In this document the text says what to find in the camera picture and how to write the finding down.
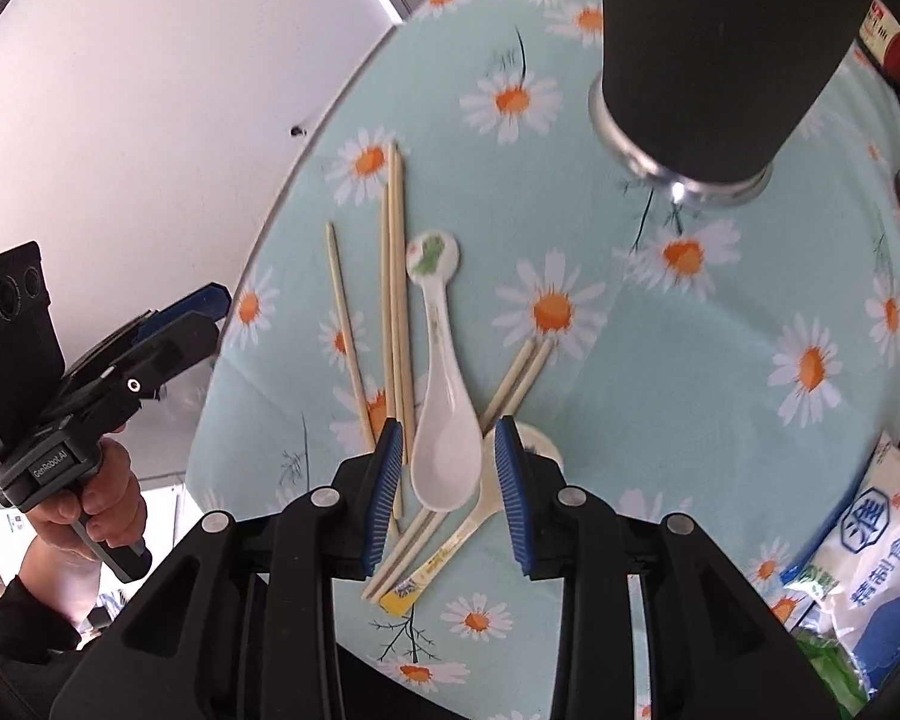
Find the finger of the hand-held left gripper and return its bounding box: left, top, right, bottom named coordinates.
left=61, top=282, right=233, bottom=374
left=111, top=319, right=220, bottom=411

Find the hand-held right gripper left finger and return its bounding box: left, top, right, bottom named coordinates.
left=49, top=418, right=407, bottom=720

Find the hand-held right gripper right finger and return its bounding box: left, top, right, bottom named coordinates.
left=493, top=415, right=867, bottom=720

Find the white spoon green print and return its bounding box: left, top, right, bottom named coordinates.
left=405, top=231, right=485, bottom=509

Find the wooden chopstick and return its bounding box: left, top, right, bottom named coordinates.
left=394, top=157, right=419, bottom=433
left=379, top=184, right=398, bottom=428
left=388, top=139, right=407, bottom=518
left=360, top=337, right=538, bottom=602
left=375, top=341, right=555, bottom=605
left=325, top=221, right=377, bottom=453

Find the black utensil holder cup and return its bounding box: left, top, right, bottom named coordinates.
left=586, top=0, right=875, bottom=206

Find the person's left forearm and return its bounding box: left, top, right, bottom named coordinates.
left=0, top=536, right=119, bottom=665

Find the person's left hand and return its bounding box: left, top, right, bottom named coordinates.
left=26, top=439, right=149, bottom=565

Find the daisy print tablecloth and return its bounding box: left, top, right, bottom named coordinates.
left=186, top=0, right=900, bottom=695

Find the green plastic bag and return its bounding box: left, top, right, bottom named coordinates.
left=791, top=628, right=872, bottom=720

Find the white blue salt bag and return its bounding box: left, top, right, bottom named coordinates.
left=801, top=431, right=900, bottom=695

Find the red label bottle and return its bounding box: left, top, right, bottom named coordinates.
left=859, top=0, right=900, bottom=92

